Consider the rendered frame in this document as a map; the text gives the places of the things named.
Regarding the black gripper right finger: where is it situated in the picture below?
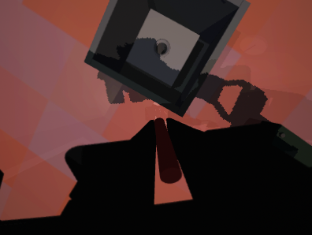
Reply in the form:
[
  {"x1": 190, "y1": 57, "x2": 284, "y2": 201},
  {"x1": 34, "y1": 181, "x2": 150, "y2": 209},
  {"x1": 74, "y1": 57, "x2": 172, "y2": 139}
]
[{"x1": 166, "y1": 117, "x2": 276, "y2": 199}]

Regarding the dark red peg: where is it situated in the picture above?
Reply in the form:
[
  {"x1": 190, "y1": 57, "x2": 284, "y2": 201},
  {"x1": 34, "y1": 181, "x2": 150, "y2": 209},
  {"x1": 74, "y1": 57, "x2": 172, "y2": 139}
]
[{"x1": 154, "y1": 117, "x2": 182, "y2": 184}]

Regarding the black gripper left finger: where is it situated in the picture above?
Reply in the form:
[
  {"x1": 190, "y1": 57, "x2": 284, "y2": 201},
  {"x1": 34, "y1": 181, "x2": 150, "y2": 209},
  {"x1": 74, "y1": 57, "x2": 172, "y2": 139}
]
[{"x1": 65, "y1": 120, "x2": 156, "y2": 206}]

